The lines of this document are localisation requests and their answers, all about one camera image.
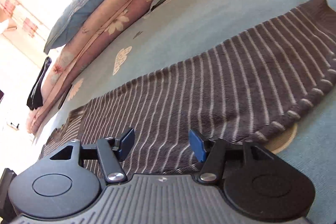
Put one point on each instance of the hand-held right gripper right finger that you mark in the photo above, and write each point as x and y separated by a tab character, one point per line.
197	144

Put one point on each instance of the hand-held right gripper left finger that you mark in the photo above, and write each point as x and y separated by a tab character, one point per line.
127	142

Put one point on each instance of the grey striped sweater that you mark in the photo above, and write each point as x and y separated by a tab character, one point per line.
210	82

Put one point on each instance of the power strip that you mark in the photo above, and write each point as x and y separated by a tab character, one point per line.
13	125

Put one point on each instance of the black smartphone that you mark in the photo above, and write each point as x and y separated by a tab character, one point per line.
65	96

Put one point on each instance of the black garment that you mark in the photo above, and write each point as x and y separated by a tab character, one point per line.
38	90

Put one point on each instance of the mauve floral quilt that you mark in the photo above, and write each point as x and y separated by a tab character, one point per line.
131	14

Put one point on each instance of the teal floral pillow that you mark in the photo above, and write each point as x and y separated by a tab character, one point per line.
92	3

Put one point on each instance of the floral curtain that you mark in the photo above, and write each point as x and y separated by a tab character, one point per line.
30	26

